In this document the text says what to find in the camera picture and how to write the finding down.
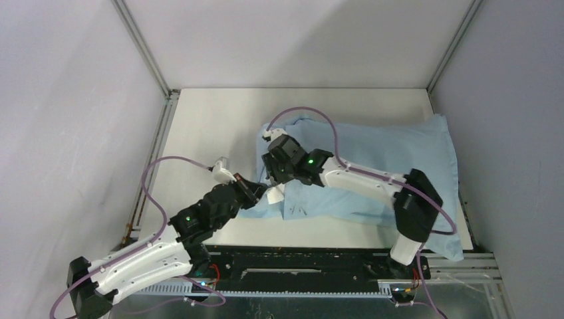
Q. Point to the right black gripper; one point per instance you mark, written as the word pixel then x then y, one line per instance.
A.
pixel 271 163

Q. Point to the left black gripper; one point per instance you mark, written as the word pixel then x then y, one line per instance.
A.
pixel 252 191

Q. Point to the white pillow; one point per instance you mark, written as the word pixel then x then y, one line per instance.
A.
pixel 275 194

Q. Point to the light blue pillowcase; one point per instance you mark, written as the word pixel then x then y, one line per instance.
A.
pixel 427 147

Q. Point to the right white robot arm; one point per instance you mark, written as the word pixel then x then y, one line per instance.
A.
pixel 413 199

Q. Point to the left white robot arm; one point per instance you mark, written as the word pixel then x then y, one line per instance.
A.
pixel 176 249

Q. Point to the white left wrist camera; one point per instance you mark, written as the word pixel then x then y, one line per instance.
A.
pixel 220 171

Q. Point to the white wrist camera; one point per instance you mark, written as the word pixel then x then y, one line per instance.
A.
pixel 220 171
pixel 272 134

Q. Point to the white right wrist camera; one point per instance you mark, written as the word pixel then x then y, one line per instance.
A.
pixel 272 134

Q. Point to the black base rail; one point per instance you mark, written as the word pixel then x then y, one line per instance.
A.
pixel 266 270

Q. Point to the aluminium frame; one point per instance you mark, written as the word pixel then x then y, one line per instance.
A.
pixel 472 288

